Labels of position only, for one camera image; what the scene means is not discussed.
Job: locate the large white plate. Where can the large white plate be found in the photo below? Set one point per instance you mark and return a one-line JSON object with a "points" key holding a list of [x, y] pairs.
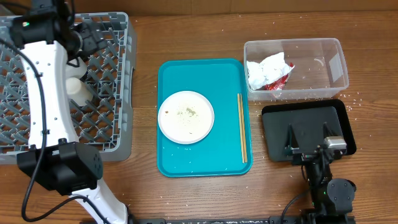
{"points": [[186, 117]]}

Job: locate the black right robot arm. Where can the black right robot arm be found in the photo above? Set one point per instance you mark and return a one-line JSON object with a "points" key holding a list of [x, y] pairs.
{"points": [[332, 199]]}

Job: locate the wooden chopstick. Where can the wooden chopstick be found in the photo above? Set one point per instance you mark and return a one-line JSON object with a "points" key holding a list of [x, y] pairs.
{"points": [[244, 135], [240, 130]]}

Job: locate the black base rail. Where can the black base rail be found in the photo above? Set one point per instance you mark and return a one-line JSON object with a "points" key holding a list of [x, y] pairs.
{"points": [[270, 220]]}

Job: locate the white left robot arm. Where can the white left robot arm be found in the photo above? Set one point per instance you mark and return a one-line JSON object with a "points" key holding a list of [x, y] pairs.
{"points": [[54, 48]]}

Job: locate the white paper cup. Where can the white paper cup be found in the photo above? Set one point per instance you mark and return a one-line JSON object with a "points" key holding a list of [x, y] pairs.
{"points": [[77, 91]]}

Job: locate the red snack wrapper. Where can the red snack wrapper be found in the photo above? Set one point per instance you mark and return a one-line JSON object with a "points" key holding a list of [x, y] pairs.
{"points": [[280, 83]]}

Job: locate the clear plastic bin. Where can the clear plastic bin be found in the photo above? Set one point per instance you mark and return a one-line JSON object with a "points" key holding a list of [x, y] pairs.
{"points": [[319, 71]]}

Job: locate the black tray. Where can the black tray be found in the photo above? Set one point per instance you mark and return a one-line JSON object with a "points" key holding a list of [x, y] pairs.
{"points": [[307, 119]]}

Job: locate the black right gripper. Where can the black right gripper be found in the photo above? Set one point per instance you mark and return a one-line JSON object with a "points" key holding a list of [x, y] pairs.
{"points": [[302, 155]]}

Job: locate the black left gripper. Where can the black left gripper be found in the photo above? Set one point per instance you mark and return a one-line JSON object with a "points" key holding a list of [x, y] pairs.
{"points": [[92, 44]]}

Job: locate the white napkin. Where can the white napkin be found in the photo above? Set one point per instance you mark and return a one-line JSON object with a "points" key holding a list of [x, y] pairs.
{"points": [[267, 71]]}

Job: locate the teal plastic tray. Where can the teal plastic tray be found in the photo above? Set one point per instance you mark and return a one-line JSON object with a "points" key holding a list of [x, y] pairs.
{"points": [[219, 153]]}

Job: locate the grey bowl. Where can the grey bowl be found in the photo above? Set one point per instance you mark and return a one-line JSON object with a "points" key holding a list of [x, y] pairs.
{"points": [[76, 68]]}

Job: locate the grey dishwasher rack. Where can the grey dishwasher rack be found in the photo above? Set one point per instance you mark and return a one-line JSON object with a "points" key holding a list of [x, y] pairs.
{"points": [[106, 121]]}

